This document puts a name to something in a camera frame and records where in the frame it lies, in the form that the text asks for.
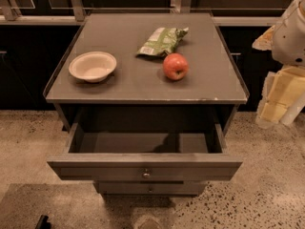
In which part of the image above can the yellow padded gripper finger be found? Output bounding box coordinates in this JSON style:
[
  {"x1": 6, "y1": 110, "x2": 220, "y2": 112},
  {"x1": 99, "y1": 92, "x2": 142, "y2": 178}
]
[{"x1": 252, "y1": 26, "x2": 275, "y2": 51}]

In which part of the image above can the grey top drawer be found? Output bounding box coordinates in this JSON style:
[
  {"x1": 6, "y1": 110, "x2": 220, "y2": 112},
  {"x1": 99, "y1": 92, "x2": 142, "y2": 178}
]
[{"x1": 48, "y1": 124, "x2": 242, "y2": 182}]

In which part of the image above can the grey drawer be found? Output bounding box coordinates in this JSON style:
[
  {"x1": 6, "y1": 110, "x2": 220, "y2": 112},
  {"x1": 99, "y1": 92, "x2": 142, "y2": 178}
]
[
  {"x1": 48, "y1": 124, "x2": 242, "y2": 182},
  {"x1": 95, "y1": 181, "x2": 205, "y2": 196}
]

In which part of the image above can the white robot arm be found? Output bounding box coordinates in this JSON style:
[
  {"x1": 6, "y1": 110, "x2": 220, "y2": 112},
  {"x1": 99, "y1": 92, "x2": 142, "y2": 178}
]
[{"x1": 252, "y1": 0, "x2": 305, "y2": 67}]

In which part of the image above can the grey drawer cabinet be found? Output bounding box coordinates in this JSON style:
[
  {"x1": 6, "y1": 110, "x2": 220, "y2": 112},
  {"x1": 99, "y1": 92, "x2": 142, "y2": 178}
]
[{"x1": 42, "y1": 12, "x2": 250, "y2": 198}]

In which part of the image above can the round metal drawer knob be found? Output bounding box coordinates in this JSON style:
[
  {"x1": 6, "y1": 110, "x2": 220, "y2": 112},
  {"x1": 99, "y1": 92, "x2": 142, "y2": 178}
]
[{"x1": 142, "y1": 169, "x2": 151, "y2": 178}]

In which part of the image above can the grey lower drawer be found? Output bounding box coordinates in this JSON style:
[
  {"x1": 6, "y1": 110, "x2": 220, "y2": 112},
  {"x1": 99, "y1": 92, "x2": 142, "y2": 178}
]
[{"x1": 95, "y1": 181, "x2": 205, "y2": 196}]

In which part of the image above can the red apple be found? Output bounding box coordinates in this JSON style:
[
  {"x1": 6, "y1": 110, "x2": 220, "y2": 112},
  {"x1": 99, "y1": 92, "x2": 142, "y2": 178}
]
[{"x1": 163, "y1": 53, "x2": 189, "y2": 81}]

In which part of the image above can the green chip bag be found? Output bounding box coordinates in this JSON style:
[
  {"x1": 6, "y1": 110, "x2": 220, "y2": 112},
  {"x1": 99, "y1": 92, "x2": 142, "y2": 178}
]
[{"x1": 137, "y1": 28, "x2": 189, "y2": 57}]

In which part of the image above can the white paper bowl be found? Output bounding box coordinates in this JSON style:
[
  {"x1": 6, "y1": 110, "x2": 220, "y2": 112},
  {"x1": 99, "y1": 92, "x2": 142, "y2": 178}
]
[{"x1": 69, "y1": 52, "x2": 117, "y2": 83}]

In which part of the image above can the black object at floor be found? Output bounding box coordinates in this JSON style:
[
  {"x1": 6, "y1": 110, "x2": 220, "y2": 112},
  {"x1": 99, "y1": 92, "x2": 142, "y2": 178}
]
[{"x1": 35, "y1": 215, "x2": 51, "y2": 229}]

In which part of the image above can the metal railing frame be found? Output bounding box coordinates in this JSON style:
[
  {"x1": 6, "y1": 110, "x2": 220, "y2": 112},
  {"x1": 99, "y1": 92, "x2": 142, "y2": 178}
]
[{"x1": 0, "y1": 0, "x2": 305, "y2": 27}]

